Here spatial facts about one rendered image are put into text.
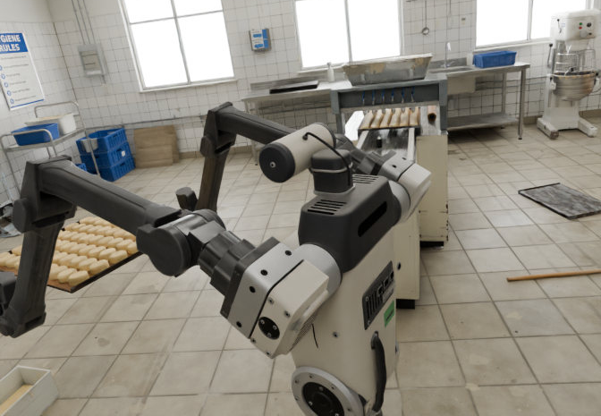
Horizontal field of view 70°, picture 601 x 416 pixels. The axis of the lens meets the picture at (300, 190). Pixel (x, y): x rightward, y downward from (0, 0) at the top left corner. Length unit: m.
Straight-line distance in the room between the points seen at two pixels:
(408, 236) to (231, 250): 1.78
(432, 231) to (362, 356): 2.32
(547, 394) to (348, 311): 1.59
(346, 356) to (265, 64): 5.51
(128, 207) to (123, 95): 6.08
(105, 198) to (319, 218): 0.36
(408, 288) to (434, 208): 0.73
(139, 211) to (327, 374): 0.46
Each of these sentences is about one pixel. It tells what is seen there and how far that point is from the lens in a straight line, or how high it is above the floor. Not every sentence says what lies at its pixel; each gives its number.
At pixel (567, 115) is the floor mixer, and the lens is 6.27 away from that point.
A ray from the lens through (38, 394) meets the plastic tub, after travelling 2.58.
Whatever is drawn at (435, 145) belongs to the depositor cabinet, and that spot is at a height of 0.77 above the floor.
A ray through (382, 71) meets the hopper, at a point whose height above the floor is 1.26.
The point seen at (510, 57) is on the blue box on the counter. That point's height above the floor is 0.96.
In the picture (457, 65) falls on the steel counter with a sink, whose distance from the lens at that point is 6.17.
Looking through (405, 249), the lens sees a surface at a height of 0.40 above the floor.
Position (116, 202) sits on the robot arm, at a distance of 0.78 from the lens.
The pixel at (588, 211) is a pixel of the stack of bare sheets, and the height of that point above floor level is 0.02.
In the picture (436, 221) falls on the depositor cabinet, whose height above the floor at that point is 0.24.
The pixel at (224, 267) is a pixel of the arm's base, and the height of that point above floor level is 1.26.
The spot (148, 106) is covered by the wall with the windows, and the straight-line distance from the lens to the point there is 6.69.
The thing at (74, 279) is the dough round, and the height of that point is 1.02.
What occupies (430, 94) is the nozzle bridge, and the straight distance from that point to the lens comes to 2.89.
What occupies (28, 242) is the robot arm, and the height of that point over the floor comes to 1.21.
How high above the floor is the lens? 1.55
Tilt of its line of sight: 20 degrees down
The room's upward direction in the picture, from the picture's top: 8 degrees counter-clockwise
